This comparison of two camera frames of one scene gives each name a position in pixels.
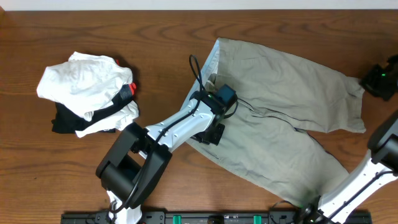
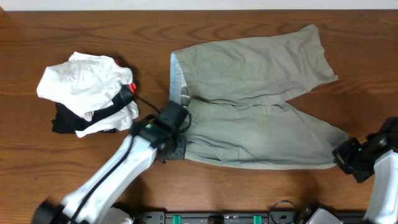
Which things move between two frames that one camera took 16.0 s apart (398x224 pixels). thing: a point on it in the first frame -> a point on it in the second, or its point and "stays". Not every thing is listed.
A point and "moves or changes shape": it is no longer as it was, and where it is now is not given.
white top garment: x=85 y=83 stays
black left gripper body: x=213 y=134 -> x=175 y=150
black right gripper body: x=381 y=82 -> x=355 y=159
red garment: x=132 y=85 stays
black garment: x=65 y=121 stays
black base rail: x=209 y=217 stays
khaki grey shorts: x=268 y=139 moves or changes shape
